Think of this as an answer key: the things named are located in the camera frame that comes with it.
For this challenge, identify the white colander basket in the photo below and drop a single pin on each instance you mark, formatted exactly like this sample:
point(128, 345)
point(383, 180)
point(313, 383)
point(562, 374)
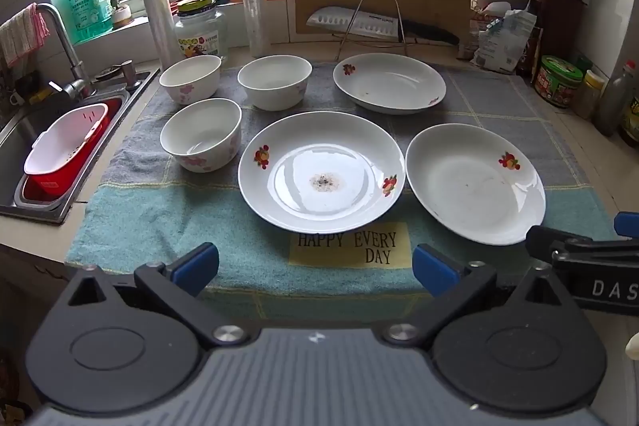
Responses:
point(65, 141)

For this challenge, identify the small potted plant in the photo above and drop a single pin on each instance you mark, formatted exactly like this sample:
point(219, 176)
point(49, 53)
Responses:
point(120, 12)

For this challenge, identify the person's right hand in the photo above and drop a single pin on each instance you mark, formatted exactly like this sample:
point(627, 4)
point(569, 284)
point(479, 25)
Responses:
point(634, 347)

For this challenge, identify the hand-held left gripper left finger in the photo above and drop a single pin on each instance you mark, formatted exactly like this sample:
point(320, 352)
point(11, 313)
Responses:
point(194, 264)

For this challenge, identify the pink striped cloth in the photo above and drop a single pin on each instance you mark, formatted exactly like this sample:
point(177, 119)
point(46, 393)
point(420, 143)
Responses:
point(20, 36)

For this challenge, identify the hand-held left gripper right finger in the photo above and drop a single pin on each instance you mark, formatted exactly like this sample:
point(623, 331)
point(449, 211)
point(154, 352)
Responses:
point(433, 269)

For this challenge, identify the steel sink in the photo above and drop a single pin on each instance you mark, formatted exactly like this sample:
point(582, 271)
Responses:
point(115, 126)

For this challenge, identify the crumpled white blue bag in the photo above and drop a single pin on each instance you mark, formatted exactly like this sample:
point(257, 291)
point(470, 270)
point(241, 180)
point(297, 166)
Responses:
point(504, 46)

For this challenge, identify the white plate red flower print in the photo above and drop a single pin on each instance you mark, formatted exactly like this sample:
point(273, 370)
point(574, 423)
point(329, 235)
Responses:
point(474, 186)
point(389, 81)

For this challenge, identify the white flower plate brown stain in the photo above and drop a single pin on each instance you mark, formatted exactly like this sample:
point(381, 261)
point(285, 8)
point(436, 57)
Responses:
point(319, 156)

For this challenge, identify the sauce jar green lid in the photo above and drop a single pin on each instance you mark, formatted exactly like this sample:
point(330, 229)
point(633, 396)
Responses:
point(556, 81)

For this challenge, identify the glass jar green lid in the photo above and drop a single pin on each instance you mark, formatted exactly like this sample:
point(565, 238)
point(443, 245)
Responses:
point(199, 34)

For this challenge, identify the steel faucet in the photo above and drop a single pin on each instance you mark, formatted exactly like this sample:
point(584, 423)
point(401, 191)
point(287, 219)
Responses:
point(62, 31)

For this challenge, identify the red plastic basin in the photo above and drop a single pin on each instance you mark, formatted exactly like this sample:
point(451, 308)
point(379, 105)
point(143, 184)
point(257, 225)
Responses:
point(50, 187)

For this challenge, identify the small green cap bottle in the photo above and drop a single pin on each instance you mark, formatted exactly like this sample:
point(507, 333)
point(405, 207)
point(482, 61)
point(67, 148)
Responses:
point(584, 62)

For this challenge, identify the grey blue checked towel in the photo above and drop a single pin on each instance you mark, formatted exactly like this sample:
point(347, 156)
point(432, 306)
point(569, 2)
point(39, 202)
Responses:
point(150, 226)

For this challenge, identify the short plastic wrap roll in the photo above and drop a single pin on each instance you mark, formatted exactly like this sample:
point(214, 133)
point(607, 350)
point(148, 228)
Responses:
point(157, 17)

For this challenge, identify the glass oil bottle red cap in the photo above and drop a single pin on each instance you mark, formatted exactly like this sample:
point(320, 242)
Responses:
point(614, 104)

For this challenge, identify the dark red knife block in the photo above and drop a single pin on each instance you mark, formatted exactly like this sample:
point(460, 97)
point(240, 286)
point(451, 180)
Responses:
point(564, 26)

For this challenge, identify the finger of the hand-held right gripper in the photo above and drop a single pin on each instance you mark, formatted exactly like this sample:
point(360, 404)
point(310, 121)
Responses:
point(629, 225)
point(549, 244)

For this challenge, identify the white bowl pink flowers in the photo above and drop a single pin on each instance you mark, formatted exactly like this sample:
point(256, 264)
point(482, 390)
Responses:
point(192, 74)
point(199, 131)
point(274, 79)

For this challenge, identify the white plastic bag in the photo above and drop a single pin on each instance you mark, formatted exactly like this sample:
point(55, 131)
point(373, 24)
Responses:
point(486, 14)

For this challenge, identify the spice jar yellow lid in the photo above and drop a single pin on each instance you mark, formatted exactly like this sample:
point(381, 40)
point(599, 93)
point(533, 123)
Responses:
point(590, 94)

